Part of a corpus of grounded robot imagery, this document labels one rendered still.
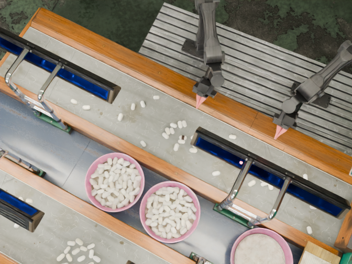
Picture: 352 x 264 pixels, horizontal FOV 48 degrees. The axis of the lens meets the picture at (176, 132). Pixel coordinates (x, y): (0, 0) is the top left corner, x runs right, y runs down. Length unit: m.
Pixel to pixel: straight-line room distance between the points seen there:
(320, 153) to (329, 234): 0.36
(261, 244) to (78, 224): 0.81
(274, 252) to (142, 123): 0.83
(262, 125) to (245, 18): 1.32
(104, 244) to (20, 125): 0.72
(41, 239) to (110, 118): 0.62
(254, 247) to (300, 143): 0.52
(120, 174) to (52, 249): 0.43
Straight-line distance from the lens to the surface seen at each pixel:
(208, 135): 1.47
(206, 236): 1.85
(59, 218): 1.84
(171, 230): 1.77
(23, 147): 2.03
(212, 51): 1.67
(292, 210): 1.86
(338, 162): 1.94
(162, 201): 1.79
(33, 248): 1.87
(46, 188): 1.85
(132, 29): 2.95
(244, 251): 1.81
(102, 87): 1.55
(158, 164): 1.79
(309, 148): 1.91
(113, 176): 1.83
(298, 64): 2.16
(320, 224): 1.89
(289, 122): 1.65
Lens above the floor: 2.51
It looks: 73 degrees down
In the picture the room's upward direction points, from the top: 2 degrees clockwise
